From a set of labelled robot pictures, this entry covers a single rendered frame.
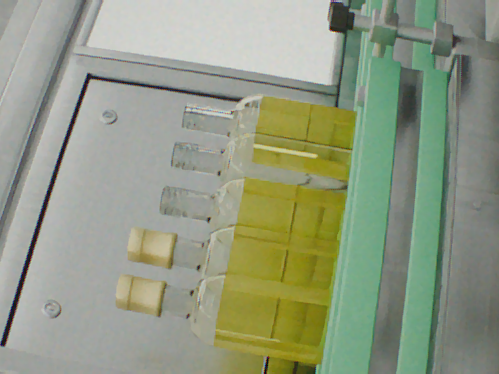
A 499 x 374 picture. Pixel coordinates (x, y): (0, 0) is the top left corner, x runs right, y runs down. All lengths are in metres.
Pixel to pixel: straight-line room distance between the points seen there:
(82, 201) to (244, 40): 0.33
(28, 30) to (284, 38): 0.34
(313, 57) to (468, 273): 0.60
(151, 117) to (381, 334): 0.56
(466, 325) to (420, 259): 0.09
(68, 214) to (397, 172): 0.43
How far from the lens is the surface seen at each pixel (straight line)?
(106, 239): 1.32
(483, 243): 1.01
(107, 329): 1.25
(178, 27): 1.54
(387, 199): 1.04
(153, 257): 1.14
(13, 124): 1.44
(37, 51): 1.52
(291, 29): 1.55
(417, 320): 0.97
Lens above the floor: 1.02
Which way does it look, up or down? 2 degrees up
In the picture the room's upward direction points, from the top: 80 degrees counter-clockwise
